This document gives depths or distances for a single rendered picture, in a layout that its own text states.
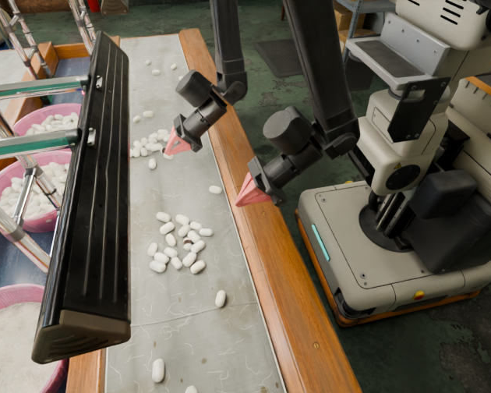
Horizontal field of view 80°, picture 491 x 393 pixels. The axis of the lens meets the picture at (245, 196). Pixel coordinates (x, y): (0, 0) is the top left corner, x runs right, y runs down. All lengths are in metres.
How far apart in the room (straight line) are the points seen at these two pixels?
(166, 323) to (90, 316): 0.37
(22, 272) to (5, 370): 0.26
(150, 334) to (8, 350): 0.26
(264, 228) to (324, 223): 0.69
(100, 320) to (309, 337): 0.40
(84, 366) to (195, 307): 0.21
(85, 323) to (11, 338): 0.49
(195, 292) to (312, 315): 0.24
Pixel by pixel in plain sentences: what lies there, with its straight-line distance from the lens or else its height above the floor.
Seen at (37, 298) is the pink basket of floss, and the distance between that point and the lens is 0.78.
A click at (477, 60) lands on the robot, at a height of 1.05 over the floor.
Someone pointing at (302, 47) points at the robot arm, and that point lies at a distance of 0.45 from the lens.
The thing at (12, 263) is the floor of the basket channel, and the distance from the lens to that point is 0.95.
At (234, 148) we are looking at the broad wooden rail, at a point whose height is 0.76.
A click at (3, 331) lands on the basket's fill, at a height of 0.73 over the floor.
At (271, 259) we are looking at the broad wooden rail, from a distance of 0.66.
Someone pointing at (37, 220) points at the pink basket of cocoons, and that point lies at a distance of 0.89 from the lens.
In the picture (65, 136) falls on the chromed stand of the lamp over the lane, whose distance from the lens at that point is 0.42.
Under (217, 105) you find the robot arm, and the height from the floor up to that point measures 0.96.
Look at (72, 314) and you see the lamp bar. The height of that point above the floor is 1.10.
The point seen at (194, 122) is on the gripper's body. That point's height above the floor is 0.92.
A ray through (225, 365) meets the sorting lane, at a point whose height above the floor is 0.74.
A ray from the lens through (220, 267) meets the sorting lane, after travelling 0.68.
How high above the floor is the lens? 1.33
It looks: 48 degrees down
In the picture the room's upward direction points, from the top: straight up
